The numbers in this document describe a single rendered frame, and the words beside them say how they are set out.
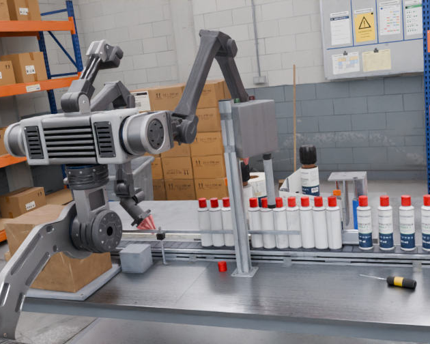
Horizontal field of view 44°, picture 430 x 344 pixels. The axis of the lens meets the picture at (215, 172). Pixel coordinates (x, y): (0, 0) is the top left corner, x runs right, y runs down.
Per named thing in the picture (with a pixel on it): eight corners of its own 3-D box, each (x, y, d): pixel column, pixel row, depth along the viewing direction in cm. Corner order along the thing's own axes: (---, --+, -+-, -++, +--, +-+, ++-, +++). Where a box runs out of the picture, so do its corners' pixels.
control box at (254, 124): (279, 149, 200) (274, 99, 196) (244, 159, 191) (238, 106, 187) (262, 147, 208) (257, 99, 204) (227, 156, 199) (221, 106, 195)
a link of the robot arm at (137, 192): (112, 185, 233) (128, 185, 229) (127, 176, 242) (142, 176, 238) (117, 210, 236) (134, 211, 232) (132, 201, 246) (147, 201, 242)
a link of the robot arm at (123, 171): (108, 95, 231) (128, 93, 226) (116, 97, 236) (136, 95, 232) (110, 194, 233) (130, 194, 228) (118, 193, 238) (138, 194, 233)
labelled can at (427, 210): (437, 247, 195) (435, 193, 191) (437, 252, 191) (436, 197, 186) (422, 246, 197) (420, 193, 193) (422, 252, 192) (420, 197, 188)
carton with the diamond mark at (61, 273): (112, 267, 221) (102, 205, 215) (75, 293, 200) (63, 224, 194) (56, 263, 234) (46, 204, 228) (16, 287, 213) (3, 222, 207)
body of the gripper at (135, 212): (152, 211, 237) (140, 199, 238) (141, 218, 228) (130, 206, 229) (144, 220, 240) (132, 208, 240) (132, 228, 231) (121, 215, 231)
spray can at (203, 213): (214, 242, 228) (208, 196, 224) (213, 246, 223) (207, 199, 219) (202, 243, 228) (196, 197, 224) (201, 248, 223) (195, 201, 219)
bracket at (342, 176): (366, 173, 210) (366, 170, 210) (364, 180, 200) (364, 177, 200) (332, 174, 215) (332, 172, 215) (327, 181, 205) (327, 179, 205)
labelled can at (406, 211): (415, 246, 198) (413, 194, 194) (415, 252, 193) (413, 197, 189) (400, 246, 200) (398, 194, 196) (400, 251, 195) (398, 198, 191)
